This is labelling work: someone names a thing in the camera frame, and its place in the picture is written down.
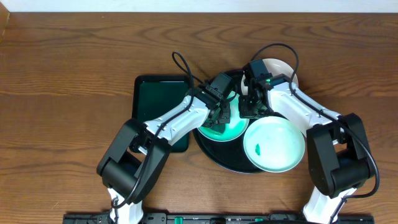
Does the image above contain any green sponge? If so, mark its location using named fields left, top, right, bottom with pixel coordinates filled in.
left=204, top=124, right=226, bottom=136

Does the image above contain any mint plate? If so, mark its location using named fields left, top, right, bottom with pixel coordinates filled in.
left=243, top=116, right=305, bottom=173
left=198, top=91, right=249, bottom=142

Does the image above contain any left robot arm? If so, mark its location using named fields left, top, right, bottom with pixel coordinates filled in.
left=96, top=90, right=234, bottom=223

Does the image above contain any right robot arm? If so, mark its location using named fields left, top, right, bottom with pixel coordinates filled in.
left=239, top=73, right=380, bottom=223

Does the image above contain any black round tray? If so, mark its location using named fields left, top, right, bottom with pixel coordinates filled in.
left=193, top=71, right=284, bottom=173

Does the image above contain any black rectangular tray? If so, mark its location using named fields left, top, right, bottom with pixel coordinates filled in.
left=131, top=74, right=191, bottom=154

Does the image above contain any mint plate front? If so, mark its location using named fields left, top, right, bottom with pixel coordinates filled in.
left=243, top=116, right=305, bottom=173

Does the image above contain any white plate with green stain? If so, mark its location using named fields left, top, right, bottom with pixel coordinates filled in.
left=241, top=58, right=294, bottom=95

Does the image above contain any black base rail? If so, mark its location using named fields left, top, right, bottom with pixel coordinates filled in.
left=62, top=212, right=375, bottom=224

